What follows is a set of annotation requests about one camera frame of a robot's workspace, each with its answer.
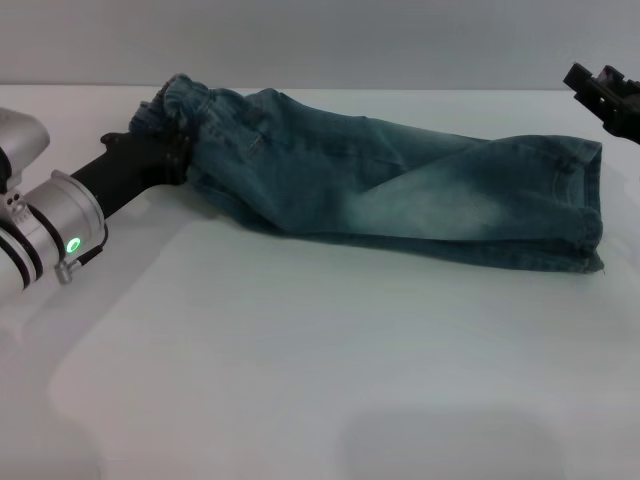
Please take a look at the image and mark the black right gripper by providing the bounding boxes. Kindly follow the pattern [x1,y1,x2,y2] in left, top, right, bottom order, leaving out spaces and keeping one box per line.
[562,63,640,146]

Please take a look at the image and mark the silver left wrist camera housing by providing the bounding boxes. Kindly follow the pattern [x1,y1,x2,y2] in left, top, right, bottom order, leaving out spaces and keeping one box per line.
[0,105,51,196]

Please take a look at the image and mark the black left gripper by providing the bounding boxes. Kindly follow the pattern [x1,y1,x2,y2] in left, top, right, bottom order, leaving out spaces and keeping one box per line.
[69,131,195,221]

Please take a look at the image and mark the left arm cable with plug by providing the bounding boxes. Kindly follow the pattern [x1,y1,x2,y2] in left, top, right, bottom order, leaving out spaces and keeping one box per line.
[53,227,110,286]

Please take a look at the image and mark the blue denim shorts with cartoon print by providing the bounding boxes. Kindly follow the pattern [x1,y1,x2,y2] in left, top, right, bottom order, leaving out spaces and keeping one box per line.
[129,73,606,275]

